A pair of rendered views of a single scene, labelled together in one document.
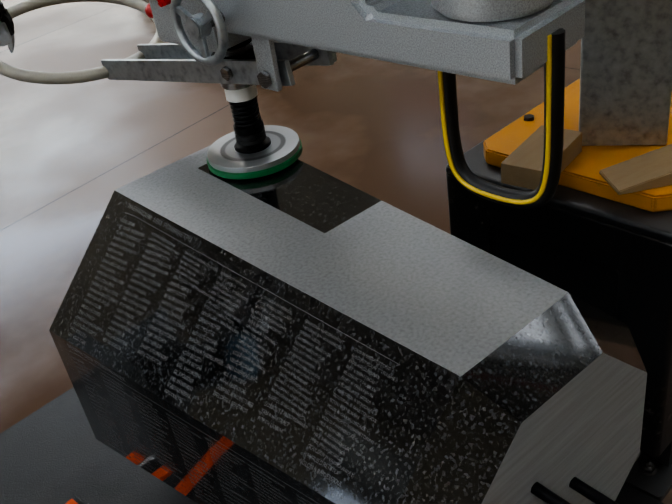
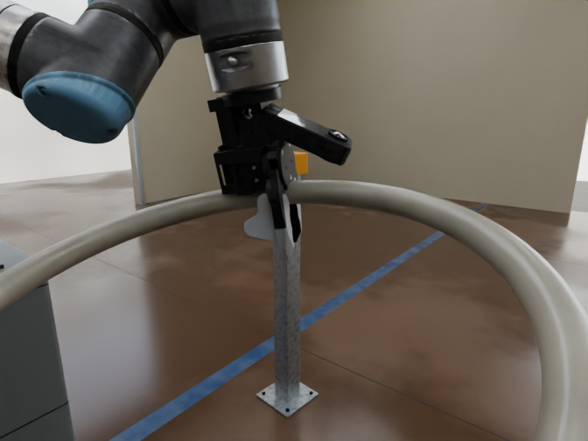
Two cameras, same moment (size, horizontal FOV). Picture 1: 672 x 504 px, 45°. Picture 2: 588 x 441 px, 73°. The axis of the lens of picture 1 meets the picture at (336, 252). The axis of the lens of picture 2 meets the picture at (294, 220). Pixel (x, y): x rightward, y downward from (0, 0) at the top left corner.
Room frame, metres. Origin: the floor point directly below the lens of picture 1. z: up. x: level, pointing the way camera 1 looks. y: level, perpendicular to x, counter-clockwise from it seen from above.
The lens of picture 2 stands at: (2.20, 0.30, 1.22)
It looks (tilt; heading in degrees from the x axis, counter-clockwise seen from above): 15 degrees down; 83
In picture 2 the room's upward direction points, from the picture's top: straight up
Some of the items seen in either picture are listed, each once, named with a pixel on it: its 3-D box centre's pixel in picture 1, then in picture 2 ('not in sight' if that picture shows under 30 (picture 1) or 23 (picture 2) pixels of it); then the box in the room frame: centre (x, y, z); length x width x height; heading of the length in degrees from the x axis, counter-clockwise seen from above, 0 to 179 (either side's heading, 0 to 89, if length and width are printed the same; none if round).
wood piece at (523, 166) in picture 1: (542, 157); not in sight; (1.57, -0.49, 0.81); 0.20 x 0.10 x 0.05; 137
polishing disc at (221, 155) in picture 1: (253, 147); not in sight; (1.68, 0.15, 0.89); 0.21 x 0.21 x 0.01
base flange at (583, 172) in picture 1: (620, 134); not in sight; (1.69, -0.71, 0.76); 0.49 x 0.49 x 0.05; 39
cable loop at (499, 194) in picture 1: (497, 119); not in sight; (1.19, -0.30, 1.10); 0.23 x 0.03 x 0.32; 42
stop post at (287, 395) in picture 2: not in sight; (286, 283); (2.35, 1.83, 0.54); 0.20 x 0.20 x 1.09; 39
